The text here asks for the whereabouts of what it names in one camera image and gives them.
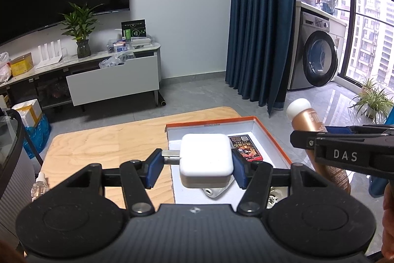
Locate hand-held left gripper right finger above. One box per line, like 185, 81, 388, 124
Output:
231, 148, 324, 217

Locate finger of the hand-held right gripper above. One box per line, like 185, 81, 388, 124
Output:
290, 130, 331, 156
326, 124, 394, 135

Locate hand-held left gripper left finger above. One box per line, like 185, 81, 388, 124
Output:
73, 148, 163, 217

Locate bronze bottle with white cap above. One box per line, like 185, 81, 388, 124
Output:
286, 98, 352, 196

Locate red and black small box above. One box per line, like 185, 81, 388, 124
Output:
228, 134, 264, 162

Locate white plug-in repellent heater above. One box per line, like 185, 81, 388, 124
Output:
201, 178, 236, 199

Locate white charger adapter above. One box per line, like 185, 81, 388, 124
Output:
163, 134, 233, 189

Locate metal sink strainer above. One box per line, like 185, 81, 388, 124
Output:
268, 186, 291, 210

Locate orange-rimmed cardboard box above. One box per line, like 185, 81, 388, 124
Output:
165, 116, 293, 211

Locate person's right hand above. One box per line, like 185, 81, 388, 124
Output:
381, 186, 394, 260

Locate potted spider plant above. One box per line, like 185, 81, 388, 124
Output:
349, 76, 394, 125

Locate silver washing machine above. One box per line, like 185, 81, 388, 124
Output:
288, 11, 339, 91

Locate white cabinet drawer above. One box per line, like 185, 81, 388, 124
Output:
66, 54, 161, 106

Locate small clear liquid bottle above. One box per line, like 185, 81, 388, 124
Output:
30, 172, 50, 202

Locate clear bag of small parts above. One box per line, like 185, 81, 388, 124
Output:
99, 52, 136, 69

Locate blue plastic bag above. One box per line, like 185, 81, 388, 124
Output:
21, 113, 52, 159

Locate clear plastic containers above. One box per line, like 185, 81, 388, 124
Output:
108, 36, 153, 53

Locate dark blue curtain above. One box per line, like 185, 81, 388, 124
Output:
225, 0, 297, 116

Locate round glass side table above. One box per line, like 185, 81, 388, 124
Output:
0, 107, 44, 214

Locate black and green box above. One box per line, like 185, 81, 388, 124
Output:
121, 19, 147, 38

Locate grey television cabinet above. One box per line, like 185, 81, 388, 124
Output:
0, 43, 162, 111

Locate white router with antennas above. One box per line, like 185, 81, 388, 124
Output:
35, 39, 64, 69

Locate green plant in glass vase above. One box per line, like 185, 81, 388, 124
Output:
60, 1, 103, 59

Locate yellow cardboard box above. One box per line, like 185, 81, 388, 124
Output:
10, 53, 34, 77

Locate white and red plastic bag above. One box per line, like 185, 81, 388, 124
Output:
0, 52, 13, 85

